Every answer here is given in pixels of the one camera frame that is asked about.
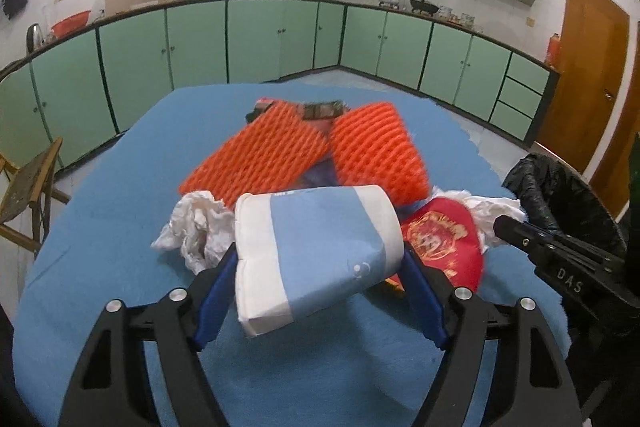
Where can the black-lined trash bin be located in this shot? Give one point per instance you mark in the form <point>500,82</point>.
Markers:
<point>556,199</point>

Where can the dark hanging towel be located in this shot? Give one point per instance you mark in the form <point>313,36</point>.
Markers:
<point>12,7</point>

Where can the red plastic basin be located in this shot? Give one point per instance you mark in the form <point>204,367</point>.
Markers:
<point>70,24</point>

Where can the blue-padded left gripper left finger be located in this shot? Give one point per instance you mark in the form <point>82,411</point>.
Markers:
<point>110,385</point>

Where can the wooden door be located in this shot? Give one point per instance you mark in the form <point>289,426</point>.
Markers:
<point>591,62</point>
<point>610,176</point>

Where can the white tissue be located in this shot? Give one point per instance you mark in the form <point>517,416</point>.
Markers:
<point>485,211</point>
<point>201,228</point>

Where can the green lower kitchen cabinets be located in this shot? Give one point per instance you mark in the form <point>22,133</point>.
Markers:
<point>98,81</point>

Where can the black wok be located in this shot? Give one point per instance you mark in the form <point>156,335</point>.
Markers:
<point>423,7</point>

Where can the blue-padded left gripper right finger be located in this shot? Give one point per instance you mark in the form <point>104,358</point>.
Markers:
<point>530,385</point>

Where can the red thermos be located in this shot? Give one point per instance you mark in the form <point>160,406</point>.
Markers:
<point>553,51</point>

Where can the electric kettle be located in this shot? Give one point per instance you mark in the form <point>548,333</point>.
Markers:
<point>35,40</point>

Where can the green white milk carton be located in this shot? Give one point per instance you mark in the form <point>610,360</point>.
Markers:
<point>320,115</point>

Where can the blue table mat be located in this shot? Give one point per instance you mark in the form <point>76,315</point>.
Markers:
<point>127,234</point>

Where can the wooden chair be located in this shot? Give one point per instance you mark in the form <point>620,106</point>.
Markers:
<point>31,188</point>

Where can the red paper bowl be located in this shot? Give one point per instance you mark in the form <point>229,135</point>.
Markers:
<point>445,237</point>

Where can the orange foam net sleeve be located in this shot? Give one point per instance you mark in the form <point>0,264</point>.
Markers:
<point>267,156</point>

